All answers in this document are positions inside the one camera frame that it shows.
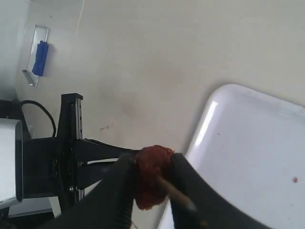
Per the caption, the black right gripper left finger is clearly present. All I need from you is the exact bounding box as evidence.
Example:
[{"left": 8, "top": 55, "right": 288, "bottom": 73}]
[{"left": 40, "top": 154, "right": 136, "bottom": 229}]

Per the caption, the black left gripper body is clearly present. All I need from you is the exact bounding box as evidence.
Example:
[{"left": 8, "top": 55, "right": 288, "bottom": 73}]
[{"left": 22, "top": 93, "right": 84, "bottom": 205}]

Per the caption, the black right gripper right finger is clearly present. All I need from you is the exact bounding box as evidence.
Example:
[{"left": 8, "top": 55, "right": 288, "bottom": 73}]
[{"left": 169, "top": 153, "right": 268, "bottom": 229}]

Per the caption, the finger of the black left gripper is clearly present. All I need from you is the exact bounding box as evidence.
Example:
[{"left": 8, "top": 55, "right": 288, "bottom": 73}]
[
  {"left": 82, "top": 139, "right": 140, "bottom": 159},
  {"left": 78, "top": 158, "right": 118, "bottom": 188}
]

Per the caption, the thin metal skewer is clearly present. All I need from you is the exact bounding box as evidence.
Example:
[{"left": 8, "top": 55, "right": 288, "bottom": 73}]
[{"left": 157, "top": 177, "right": 197, "bottom": 212}]

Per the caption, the red berry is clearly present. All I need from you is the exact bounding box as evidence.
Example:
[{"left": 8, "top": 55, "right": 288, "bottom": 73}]
[{"left": 134, "top": 145, "right": 174, "bottom": 210}]

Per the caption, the white plastic tray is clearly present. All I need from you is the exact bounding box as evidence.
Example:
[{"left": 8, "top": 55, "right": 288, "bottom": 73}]
[{"left": 156, "top": 83, "right": 305, "bottom": 229}]

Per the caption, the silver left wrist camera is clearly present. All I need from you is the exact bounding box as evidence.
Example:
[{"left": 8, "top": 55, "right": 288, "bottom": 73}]
[{"left": 0, "top": 118, "right": 23, "bottom": 209}]

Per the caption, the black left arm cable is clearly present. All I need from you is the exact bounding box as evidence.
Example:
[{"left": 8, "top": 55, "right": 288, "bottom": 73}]
[{"left": 20, "top": 100, "right": 57, "bottom": 138}]

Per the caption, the blue cloth in bracket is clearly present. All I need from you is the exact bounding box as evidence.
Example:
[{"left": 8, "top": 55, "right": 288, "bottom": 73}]
[{"left": 32, "top": 41, "right": 49, "bottom": 77}]

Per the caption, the metal wall bracket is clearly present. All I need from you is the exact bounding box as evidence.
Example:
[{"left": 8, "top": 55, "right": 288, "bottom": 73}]
[{"left": 22, "top": 25, "right": 49, "bottom": 87}]

